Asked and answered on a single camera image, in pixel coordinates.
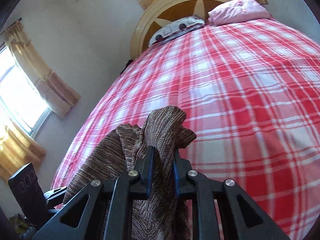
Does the cream and brown headboard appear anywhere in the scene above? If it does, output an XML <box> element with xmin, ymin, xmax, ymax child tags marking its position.
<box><xmin>130</xmin><ymin>0</ymin><xmax>231</xmax><ymax>60</ymax></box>

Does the black curtain rod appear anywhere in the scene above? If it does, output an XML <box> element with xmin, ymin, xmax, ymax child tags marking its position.
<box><xmin>1</xmin><ymin>18</ymin><xmax>22</xmax><ymax>35</ymax></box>

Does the brown knitted sun-pattern sweater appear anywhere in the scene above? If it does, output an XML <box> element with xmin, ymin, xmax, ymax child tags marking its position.
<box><xmin>62</xmin><ymin>105</ymin><xmax>197</xmax><ymax>240</ymax></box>

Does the red white plaid bedspread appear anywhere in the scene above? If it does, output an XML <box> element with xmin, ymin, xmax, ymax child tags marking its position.
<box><xmin>52</xmin><ymin>19</ymin><xmax>319</xmax><ymax>239</ymax></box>

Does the yellow curtain lower left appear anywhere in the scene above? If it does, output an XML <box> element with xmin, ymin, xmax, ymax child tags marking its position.
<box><xmin>1</xmin><ymin>125</ymin><xmax>46</xmax><ymax>181</ymax></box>

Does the white patterned pillow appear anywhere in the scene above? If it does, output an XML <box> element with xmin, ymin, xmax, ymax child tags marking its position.
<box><xmin>148</xmin><ymin>16</ymin><xmax>205</xmax><ymax>47</ymax></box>

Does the left window frame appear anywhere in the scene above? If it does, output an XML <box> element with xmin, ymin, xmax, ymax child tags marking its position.
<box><xmin>1</xmin><ymin>47</ymin><xmax>51</xmax><ymax>139</ymax></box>

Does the pink pillow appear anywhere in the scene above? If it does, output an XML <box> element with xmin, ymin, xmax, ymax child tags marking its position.
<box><xmin>208</xmin><ymin>0</ymin><xmax>272</xmax><ymax>26</ymax></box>

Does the yellow curtain left window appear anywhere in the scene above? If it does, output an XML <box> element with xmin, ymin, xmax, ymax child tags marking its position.
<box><xmin>4</xmin><ymin>22</ymin><xmax>81</xmax><ymax>118</ymax></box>

